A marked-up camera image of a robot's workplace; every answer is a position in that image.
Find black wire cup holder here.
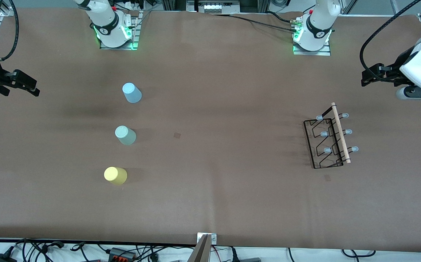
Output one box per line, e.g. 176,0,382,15
303,103,359,169

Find pale green plastic cup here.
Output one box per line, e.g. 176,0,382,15
115,126,137,146

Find yellow plastic cup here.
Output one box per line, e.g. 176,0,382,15
104,167,128,186

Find light blue plastic cup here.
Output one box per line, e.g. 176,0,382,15
122,83,142,104

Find brown table mat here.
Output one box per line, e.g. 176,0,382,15
0,8,421,251

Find white power strip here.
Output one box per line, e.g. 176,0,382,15
195,1,230,13

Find orange black connector block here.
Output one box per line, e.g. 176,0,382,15
108,247,137,261

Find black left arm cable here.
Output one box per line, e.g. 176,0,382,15
359,0,421,73

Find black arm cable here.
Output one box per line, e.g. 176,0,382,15
359,0,421,73
0,0,20,61

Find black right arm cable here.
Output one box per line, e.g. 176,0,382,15
0,0,20,61

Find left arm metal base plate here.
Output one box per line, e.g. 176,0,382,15
293,36,331,56

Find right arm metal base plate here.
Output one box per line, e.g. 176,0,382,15
99,10,140,51

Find black cable on mat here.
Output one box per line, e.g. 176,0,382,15
210,13,298,34

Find metal camera mast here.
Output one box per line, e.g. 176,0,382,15
188,233,217,262

